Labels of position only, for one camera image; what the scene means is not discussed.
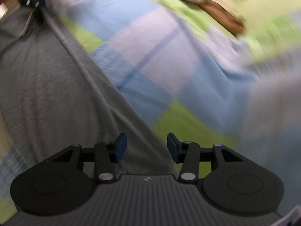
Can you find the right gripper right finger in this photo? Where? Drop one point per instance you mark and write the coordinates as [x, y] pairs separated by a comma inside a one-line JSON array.
[[186, 153]]

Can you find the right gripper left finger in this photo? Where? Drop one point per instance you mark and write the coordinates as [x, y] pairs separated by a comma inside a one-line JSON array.
[[106, 155]]

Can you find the grey cotton pants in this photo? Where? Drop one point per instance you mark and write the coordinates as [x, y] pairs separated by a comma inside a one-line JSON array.
[[53, 95]]

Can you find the plaid patchwork bedsheet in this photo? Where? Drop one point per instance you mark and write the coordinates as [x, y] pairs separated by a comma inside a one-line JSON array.
[[155, 53]]

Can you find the brown crumpled garment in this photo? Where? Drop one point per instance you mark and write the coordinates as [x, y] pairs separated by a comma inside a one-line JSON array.
[[231, 23]]

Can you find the green covered sofa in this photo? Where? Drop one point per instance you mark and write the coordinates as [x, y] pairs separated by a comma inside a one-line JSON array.
[[272, 30]]

